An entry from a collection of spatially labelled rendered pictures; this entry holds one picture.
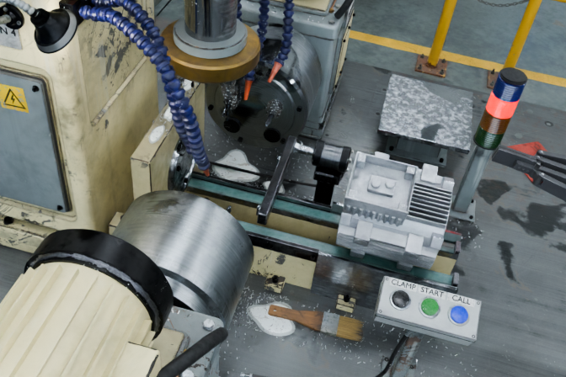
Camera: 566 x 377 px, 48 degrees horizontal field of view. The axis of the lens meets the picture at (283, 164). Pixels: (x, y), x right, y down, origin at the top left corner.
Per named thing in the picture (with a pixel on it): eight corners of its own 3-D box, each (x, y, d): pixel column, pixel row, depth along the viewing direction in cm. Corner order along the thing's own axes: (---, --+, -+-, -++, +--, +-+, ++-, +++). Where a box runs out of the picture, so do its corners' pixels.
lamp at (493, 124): (479, 130, 144) (485, 115, 141) (479, 115, 149) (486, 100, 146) (505, 137, 144) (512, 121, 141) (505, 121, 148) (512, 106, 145)
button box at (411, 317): (371, 321, 113) (376, 313, 108) (380, 282, 116) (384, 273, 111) (469, 347, 111) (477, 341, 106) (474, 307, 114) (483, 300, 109)
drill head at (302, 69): (190, 156, 153) (190, 70, 136) (242, 66, 182) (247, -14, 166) (291, 182, 150) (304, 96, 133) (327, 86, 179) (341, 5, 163)
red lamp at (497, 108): (485, 115, 141) (492, 98, 138) (486, 100, 146) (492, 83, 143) (512, 121, 141) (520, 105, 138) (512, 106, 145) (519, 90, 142)
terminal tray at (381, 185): (341, 212, 126) (344, 199, 120) (354, 165, 130) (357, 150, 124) (402, 228, 125) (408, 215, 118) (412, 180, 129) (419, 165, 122)
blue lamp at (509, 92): (492, 98, 138) (499, 82, 135) (492, 83, 143) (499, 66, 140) (520, 105, 138) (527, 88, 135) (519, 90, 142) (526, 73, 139)
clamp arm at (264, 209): (285, 144, 146) (253, 222, 128) (286, 134, 144) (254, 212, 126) (300, 147, 146) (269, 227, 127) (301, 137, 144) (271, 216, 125)
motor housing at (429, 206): (332, 255, 138) (338, 225, 121) (352, 177, 146) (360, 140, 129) (424, 280, 136) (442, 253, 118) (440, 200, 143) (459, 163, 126)
